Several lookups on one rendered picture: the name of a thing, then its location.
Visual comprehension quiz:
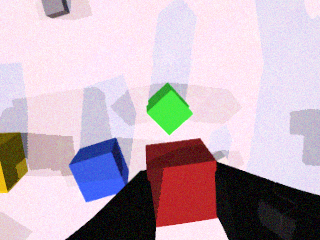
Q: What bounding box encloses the yellow cube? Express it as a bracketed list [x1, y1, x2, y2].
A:
[0, 132, 28, 193]

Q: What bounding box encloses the red block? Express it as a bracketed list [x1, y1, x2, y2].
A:
[145, 137, 217, 228]

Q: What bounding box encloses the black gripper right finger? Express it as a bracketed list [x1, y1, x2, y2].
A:
[215, 161, 320, 240]

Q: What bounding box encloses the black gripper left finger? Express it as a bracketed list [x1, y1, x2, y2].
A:
[65, 171, 157, 240]

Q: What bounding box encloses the blue block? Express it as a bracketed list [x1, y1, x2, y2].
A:
[68, 137, 129, 203]

